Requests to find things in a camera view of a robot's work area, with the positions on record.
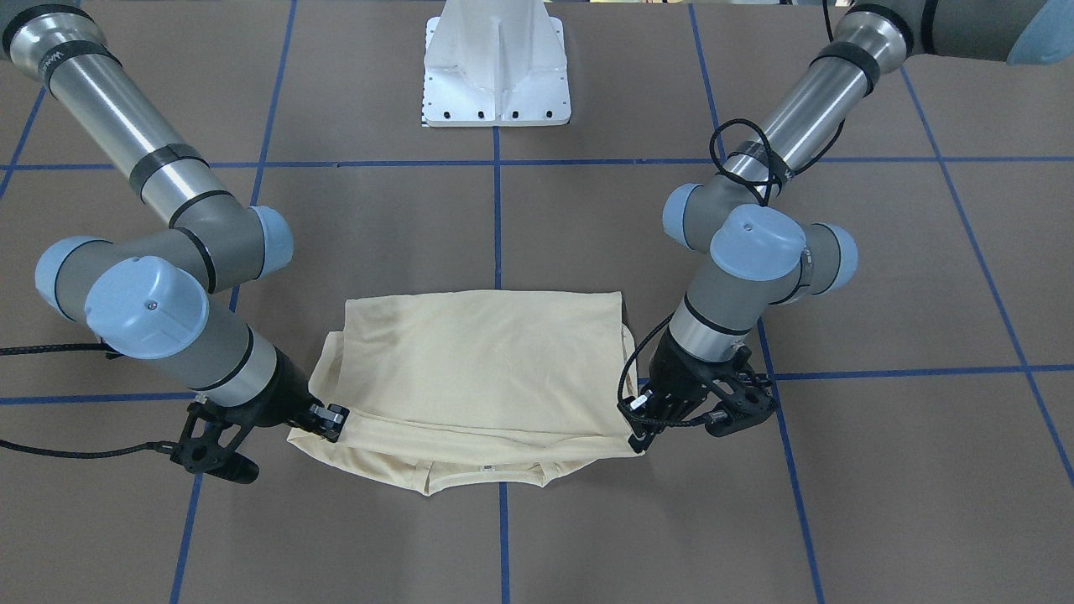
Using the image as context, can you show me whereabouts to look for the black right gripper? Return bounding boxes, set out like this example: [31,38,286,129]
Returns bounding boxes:
[171,349,349,484]

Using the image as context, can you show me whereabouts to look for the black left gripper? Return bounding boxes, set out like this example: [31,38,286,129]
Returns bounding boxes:
[620,332,779,454]

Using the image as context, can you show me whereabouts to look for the beige long-sleeve graphic shirt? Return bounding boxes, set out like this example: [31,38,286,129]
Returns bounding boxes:
[287,290,634,497]

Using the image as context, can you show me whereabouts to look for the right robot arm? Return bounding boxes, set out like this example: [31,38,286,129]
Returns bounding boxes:
[3,1,348,484]

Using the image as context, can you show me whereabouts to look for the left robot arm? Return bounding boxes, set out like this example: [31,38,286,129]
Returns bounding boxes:
[613,1,1071,461]

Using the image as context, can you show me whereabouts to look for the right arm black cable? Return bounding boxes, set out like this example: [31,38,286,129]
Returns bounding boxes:
[0,340,177,461]

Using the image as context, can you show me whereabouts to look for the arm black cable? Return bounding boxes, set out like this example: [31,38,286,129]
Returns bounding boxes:
[616,117,844,404]
[0,340,177,461]

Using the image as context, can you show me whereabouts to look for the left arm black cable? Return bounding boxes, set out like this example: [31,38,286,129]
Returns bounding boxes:
[616,117,844,404]

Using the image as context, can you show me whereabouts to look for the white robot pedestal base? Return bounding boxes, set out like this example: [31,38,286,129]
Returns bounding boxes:
[421,1,572,128]

